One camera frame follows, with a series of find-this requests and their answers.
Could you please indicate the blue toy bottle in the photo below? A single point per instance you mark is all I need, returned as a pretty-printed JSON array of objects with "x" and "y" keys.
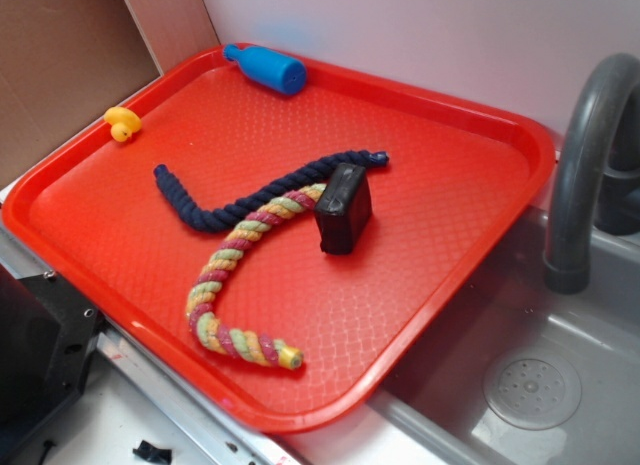
[{"x": 274, "y": 70}]

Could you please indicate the yellow rubber duck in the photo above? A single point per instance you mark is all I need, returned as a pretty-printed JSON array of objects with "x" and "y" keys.
[{"x": 124, "y": 123}]

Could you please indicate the black tape scrap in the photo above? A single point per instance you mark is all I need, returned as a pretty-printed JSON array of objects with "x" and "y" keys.
[{"x": 153, "y": 454}]

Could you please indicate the brown cardboard panel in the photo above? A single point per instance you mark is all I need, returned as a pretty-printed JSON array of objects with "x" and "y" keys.
[{"x": 63, "y": 62}]

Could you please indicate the black rectangular block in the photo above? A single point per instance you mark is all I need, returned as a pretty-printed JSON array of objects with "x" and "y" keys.
[{"x": 343, "y": 210}]

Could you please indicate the red plastic tray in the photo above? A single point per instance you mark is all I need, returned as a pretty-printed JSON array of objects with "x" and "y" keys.
[{"x": 459, "y": 175}]

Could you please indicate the grey toy sink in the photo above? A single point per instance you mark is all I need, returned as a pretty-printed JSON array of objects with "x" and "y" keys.
[{"x": 509, "y": 372}]

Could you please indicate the grey toy faucet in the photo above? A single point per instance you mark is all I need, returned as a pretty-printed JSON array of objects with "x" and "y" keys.
[{"x": 597, "y": 179}]

